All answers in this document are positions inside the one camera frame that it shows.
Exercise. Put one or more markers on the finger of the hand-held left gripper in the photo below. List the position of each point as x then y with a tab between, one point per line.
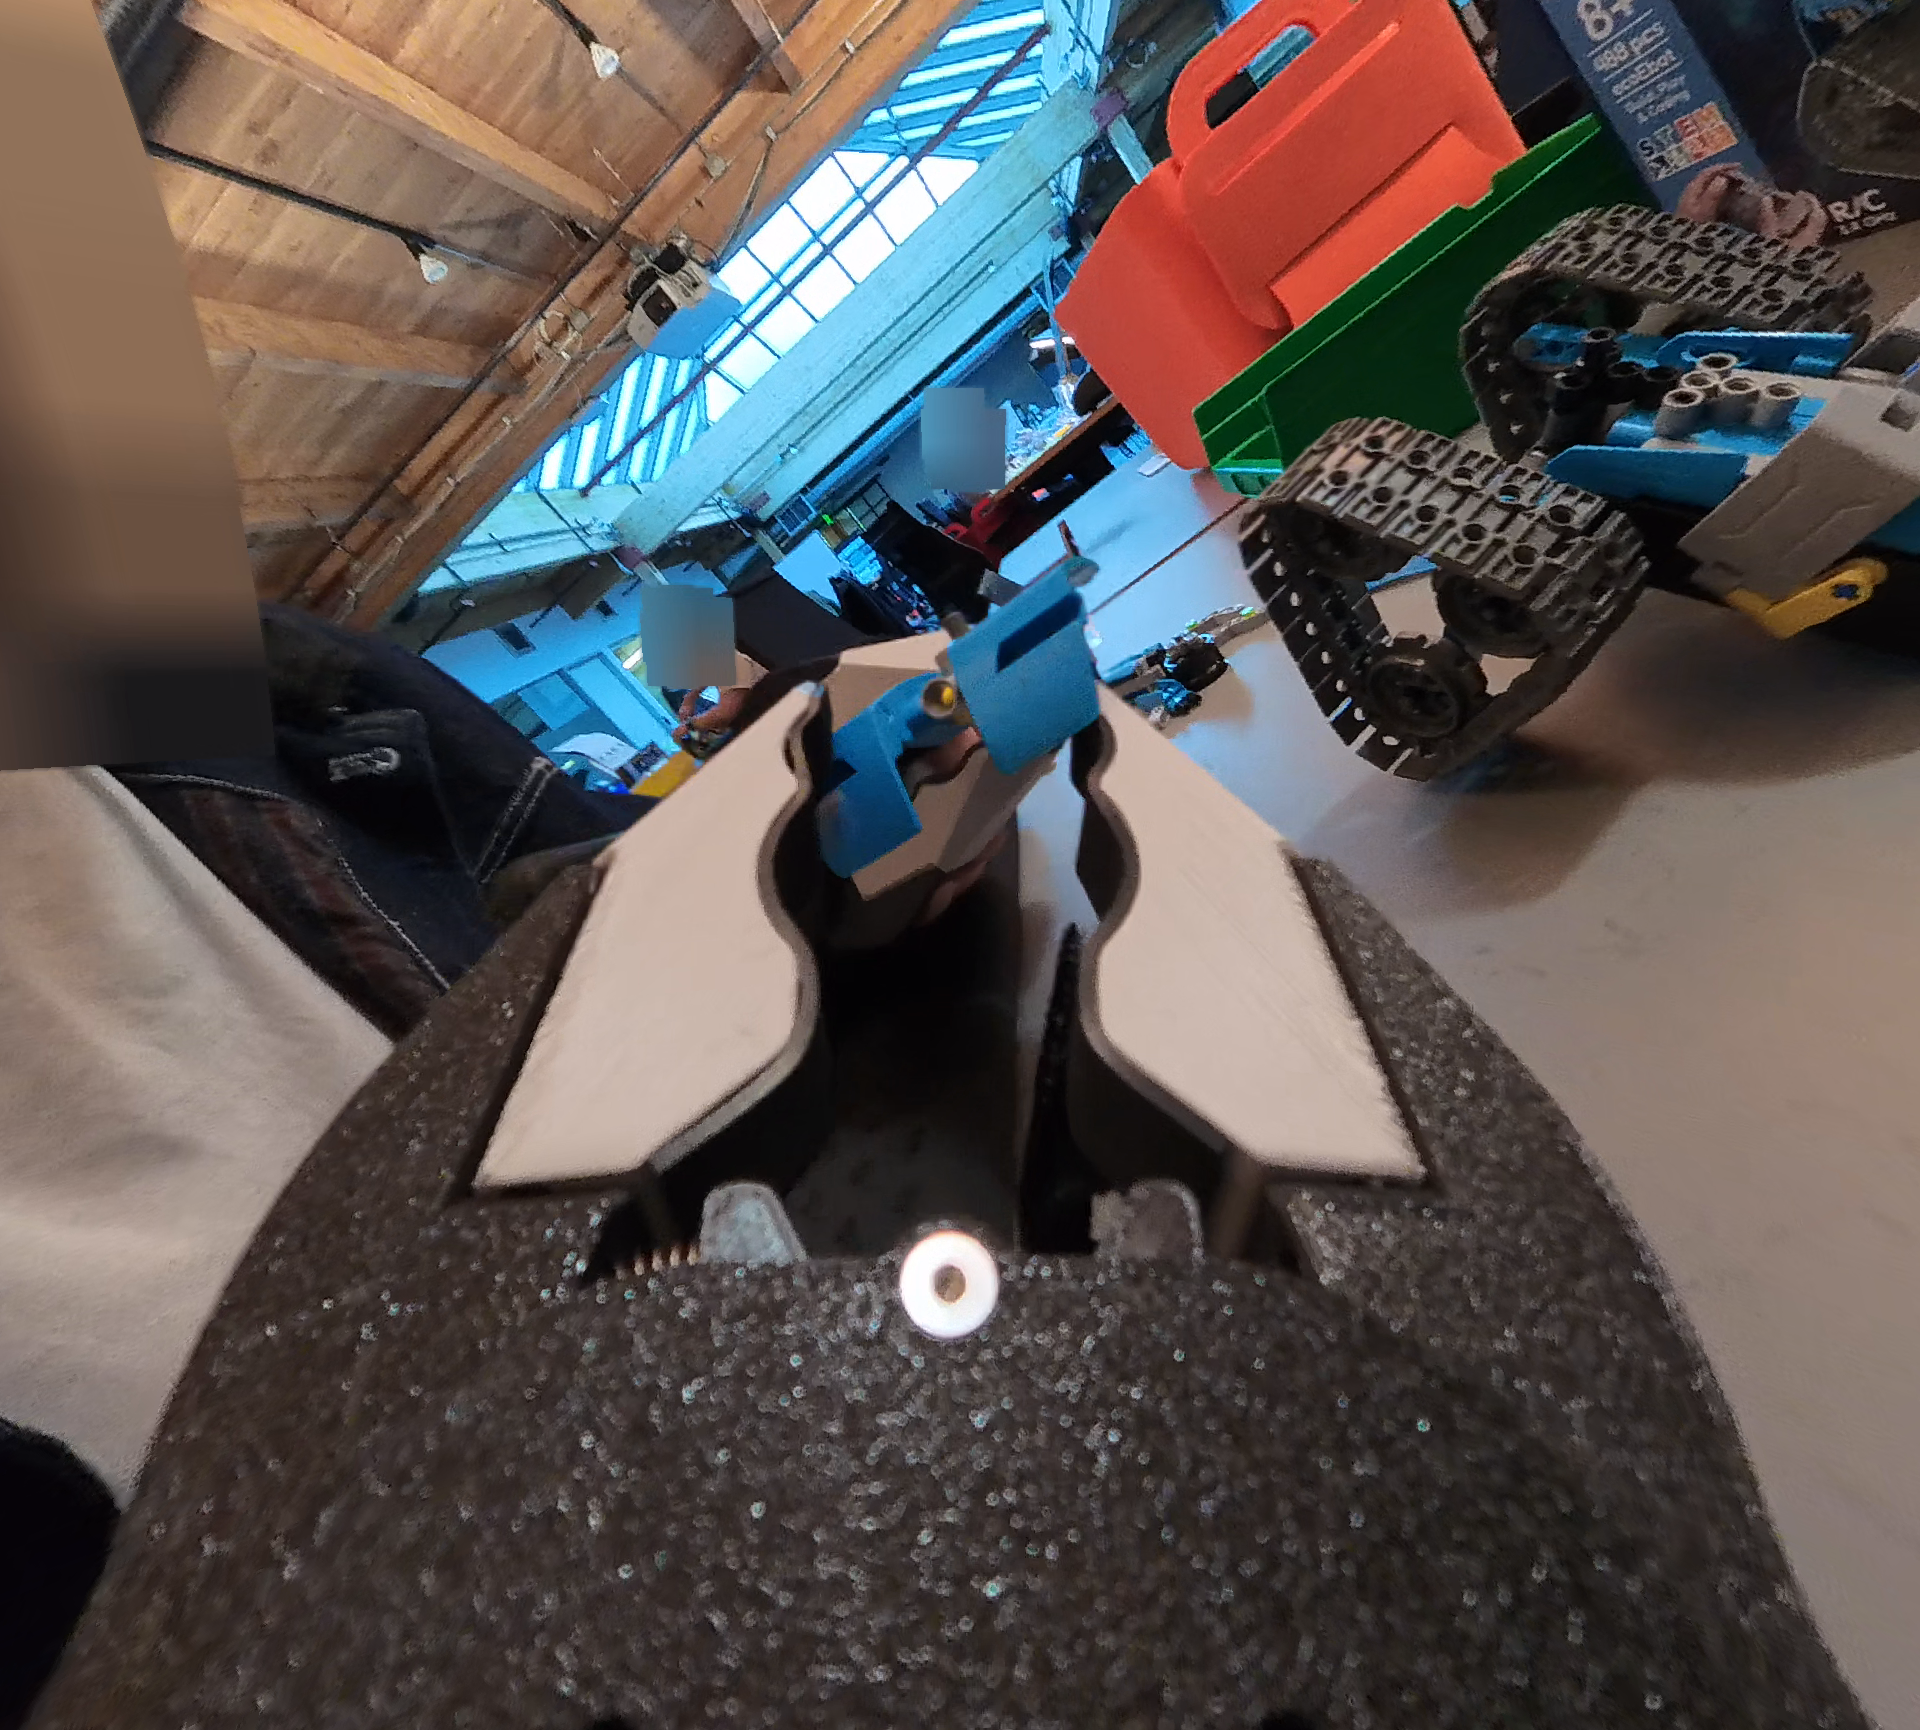
893	668
961	822

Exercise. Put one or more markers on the orange felt bag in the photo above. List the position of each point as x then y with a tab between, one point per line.
1290	200

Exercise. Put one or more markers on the small blue black toy car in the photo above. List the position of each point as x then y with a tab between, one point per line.
1184	673

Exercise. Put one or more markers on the person's dark denim jacket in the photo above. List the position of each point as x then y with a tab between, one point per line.
390	801

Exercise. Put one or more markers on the grey desk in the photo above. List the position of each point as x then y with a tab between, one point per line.
1650	934
1111	515

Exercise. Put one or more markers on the dark blue toy kit box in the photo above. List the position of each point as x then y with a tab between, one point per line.
1724	4

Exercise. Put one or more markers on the person's white shirt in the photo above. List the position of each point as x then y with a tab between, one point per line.
151	1084

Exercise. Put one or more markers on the blue grey tracked toy robot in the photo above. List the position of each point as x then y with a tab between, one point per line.
1575	485

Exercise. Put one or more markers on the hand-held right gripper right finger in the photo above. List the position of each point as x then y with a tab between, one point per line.
1244	1011

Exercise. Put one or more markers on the ceiling mounted projector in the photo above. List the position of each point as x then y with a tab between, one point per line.
669	290

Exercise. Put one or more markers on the blue curved panels beam assembly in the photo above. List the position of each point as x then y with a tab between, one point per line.
1021	681

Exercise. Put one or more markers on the green plastic bin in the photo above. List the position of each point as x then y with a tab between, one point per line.
1380	365

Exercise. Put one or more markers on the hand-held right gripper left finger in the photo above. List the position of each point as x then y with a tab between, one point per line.
675	994

